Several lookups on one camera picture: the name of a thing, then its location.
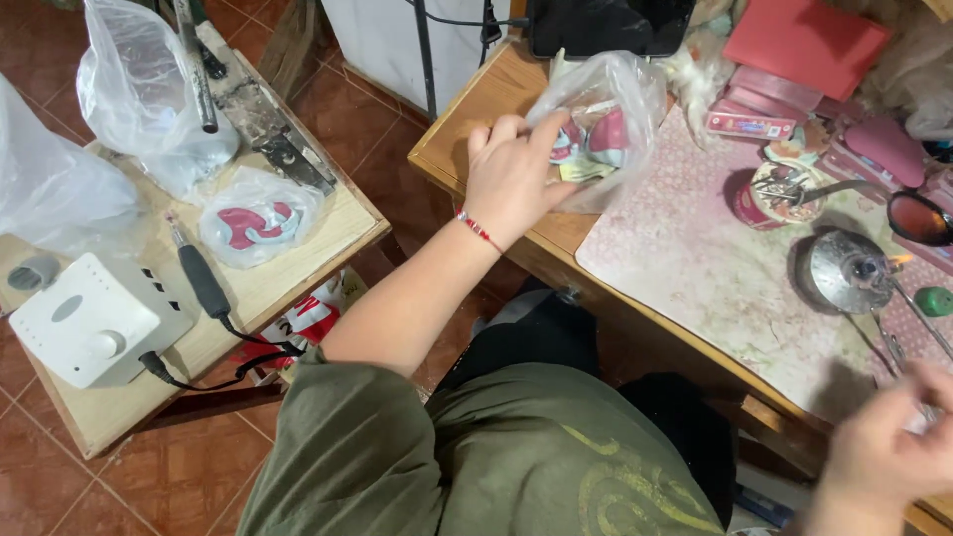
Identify person's right hand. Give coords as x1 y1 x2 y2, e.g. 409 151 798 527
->
819 360 953 516

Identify person's left hand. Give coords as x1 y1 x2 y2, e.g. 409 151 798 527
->
458 112 590 251

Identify clear bag with dental models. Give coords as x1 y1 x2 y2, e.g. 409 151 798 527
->
526 51 669 217

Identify metal dental instrument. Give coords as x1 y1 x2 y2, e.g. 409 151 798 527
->
885 275 953 366

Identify green cap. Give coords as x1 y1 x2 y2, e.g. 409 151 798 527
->
913 286 953 319

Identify metal alcohol burner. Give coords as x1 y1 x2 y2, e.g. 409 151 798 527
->
808 228 915 316

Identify orange lens safety glasses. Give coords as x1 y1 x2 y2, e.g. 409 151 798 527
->
803 179 953 248

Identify pink patterned desk mat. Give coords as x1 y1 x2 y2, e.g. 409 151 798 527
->
575 104 953 427

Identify red tin with metal tools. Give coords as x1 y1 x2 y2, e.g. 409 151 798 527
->
732 158 829 232

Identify pink oval case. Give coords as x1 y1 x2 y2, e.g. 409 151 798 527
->
843 113 928 189

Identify stack of pink wax boxes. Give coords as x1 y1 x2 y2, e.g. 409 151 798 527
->
704 65 826 142

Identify person's black trousers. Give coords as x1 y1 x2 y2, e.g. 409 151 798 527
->
434 277 738 531

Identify red folder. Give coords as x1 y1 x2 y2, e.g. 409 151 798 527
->
721 0 893 103

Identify white fluffy cotton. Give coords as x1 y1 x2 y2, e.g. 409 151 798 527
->
655 28 738 150

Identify pink and white dental model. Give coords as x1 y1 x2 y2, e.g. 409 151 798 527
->
549 113 586 166
587 106 631 169

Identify person's olive green shirt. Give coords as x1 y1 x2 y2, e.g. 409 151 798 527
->
237 346 728 536

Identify black tablet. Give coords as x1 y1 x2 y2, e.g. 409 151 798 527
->
527 0 698 60

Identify wooden desk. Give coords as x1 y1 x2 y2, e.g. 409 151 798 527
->
407 33 953 536

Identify black metal pole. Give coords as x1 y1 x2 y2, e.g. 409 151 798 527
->
411 0 439 124

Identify red and white package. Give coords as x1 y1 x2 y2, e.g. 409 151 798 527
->
229 268 367 387

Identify white cabinet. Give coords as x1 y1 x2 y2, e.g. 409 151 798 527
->
322 0 513 117

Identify small wooden side table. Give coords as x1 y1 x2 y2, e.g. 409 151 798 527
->
0 21 393 461

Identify small clear plastic bag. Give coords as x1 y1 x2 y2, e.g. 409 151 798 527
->
198 165 327 270

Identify pink wax denture on cast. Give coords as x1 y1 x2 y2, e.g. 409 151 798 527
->
216 201 305 252

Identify worn metal lock plate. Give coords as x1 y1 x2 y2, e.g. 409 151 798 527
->
195 21 338 197

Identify black micromotor handpiece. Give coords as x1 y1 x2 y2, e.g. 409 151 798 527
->
165 214 234 321

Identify grey metal rod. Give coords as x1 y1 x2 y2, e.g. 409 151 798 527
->
173 0 220 135

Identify white micromotor control box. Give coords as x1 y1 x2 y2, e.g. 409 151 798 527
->
8 252 196 390

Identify large clear plastic bag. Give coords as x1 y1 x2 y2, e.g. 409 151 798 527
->
76 0 241 202

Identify crumpled translucent plastic bag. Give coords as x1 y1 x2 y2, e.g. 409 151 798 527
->
0 73 144 258

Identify grey tape roll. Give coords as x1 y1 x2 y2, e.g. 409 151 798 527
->
6 256 62 293

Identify red bead bracelet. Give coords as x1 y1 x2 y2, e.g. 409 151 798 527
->
455 209 506 256

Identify black charging cable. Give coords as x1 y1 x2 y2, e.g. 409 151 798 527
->
404 0 531 68

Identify black handpiece cable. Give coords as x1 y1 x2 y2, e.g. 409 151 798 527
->
138 314 308 393

